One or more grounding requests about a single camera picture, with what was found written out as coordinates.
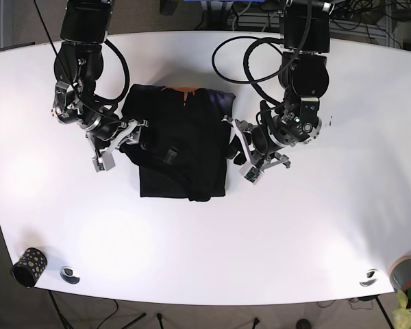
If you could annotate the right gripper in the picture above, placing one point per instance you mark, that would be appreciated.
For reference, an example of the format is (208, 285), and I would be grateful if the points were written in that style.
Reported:
(107, 134)

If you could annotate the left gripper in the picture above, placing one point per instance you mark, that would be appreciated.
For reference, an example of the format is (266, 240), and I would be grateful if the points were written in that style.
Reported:
(257, 147)

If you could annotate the black T-shirt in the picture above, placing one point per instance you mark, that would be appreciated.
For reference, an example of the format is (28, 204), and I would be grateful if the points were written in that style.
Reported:
(181, 153)

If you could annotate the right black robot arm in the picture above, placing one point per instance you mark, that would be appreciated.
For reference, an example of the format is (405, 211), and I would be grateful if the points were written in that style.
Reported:
(77, 67)

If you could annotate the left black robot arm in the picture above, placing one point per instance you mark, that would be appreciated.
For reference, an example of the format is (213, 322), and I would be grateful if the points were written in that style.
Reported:
(290, 97)

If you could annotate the black gold-dotted cup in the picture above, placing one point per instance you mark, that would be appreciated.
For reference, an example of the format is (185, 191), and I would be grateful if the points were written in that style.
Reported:
(30, 266)

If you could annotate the grey tape roll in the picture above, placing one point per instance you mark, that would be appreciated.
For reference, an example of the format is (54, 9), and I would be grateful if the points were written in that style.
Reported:
(400, 274)

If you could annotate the green potted plant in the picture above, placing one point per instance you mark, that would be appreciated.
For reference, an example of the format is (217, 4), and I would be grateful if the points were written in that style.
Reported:
(402, 313)

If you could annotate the left table cable grommet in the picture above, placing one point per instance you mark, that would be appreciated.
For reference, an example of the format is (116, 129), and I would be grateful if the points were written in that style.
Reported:
(69, 275)

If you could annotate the table cable grommet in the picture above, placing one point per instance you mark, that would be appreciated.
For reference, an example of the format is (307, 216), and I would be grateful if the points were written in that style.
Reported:
(368, 278)
(69, 275)

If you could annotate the right table cable grommet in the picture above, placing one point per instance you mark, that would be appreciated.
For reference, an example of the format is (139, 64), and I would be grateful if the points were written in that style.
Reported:
(368, 278)

